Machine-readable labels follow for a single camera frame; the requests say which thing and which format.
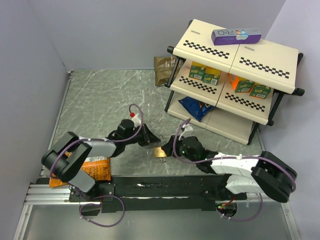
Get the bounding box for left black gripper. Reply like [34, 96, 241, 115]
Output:
[124, 122, 161, 146]

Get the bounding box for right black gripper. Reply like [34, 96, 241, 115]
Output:
[160, 134, 199, 164]

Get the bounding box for brass padlock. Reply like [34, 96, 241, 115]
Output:
[153, 135, 167, 159]

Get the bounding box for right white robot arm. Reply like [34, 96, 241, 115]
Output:
[161, 135, 298, 203]

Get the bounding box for blue snack bag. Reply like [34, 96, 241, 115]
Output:
[178, 96, 215, 122]

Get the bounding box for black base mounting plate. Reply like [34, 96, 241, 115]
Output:
[69, 174, 247, 213]

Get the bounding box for orange chips bag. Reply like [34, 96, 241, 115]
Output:
[48, 156, 112, 188]

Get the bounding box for brown foil pouch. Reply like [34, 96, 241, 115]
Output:
[153, 56, 177, 87]

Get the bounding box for green box far left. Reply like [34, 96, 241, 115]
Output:
[188, 61, 207, 81]

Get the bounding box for beige three-tier shelf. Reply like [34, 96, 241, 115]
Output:
[165, 19, 305, 145]

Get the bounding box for orange green box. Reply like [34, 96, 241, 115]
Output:
[228, 73, 255, 93]

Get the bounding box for green box far right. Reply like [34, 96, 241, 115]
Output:
[249, 83, 272, 99]

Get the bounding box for purple toothpaste box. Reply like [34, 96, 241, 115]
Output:
[211, 27, 262, 46]

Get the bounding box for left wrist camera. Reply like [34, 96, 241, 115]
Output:
[130, 112, 142, 128]

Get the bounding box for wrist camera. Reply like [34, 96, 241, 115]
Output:
[130, 112, 142, 128]
[178, 123, 193, 141]

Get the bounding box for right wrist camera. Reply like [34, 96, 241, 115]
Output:
[178, 123, 193, 141]

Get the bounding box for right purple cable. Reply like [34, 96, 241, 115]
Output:
[172, 117, 297, 222]

